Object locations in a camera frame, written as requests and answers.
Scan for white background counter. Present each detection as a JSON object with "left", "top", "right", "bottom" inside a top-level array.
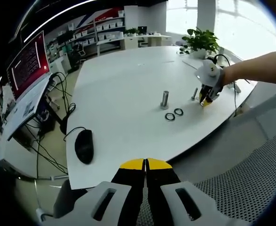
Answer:
[{"left": 96, "top": 34, "right": 172, "bottom": 57}]

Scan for small steel threaded stud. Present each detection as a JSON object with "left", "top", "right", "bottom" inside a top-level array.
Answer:
[{"left": 190, "top": 87, "right": 199, "bottom": 101}]

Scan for black looped cable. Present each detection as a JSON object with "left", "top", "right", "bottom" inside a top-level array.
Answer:
[{"left": 49, "top": 72, "right": 77, "bottom": 118}]

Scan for black mouse cable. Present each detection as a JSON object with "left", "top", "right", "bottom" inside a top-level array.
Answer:
[{"left": 63, "top": 126, "right": 87, "bottom": 142}]

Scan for black desk leg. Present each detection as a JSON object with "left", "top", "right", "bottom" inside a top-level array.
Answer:
[{"left": 47, "top": 94, "right": 69, "bottom": 135}]

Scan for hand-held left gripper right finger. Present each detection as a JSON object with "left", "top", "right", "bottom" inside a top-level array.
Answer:
[{"left": 145, "top": 158, "right": 250, "bottom": 226}]

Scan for potted green plant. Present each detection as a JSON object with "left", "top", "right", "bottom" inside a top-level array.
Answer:
[{"left": 181, "top": 27, "right": 220, "bottom": 59}]

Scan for black background monitor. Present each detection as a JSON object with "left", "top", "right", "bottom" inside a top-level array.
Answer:
[{"left": 57, "top": 30, "right": 74, "bottom": 44}]

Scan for white mesh chair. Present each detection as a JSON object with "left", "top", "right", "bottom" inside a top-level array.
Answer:
[{"left": 170, "top": 94, "right": 276, "bottom": 222}]

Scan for background office chair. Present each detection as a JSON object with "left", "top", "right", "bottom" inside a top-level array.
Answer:
[{"left": 75, "top": 43, "right": 87, "bottom": 57}]

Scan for tangled black cables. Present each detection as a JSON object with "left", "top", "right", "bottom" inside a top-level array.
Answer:
[{"left": 24, "top": 117, "right": 69, "bottom": 175}]

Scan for white side desk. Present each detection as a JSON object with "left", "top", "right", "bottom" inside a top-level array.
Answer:
[{"left": 5, "top": 74, "right": 55, "bottom": 142}]

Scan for black computer mouse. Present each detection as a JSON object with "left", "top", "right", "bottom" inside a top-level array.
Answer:
[{"left": 74, "top": 129, "right": 94, "bottom": 165}]

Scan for linear ceiling light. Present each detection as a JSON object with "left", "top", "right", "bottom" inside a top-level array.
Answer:
[{"left": 24, "top": 0, "right": 91, "bottom": 43}]

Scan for shelf with white bins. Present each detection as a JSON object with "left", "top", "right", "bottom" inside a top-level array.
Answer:
[{"left": 71, "top": 16, "right": 126, "bottom": 46}]

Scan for red-screen computer monitor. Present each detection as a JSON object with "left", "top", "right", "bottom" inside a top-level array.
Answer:
[{"left": 6, "top": 30, "right": 51, "bottom": 102}]

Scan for large steel threaded stud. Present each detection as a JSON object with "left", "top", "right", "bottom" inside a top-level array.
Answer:
[{"left": 159, "top": 90, "right": 170, "bottom": 111}]

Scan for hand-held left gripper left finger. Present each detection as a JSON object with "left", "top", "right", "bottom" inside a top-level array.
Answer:
[{"left": 39, "top": 159, "right": 145, "bottom": 226}]

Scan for white paper sheet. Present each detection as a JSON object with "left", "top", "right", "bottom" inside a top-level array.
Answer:
[{"left": 182, "top": 60, "right": 204, "bottom": 71}]

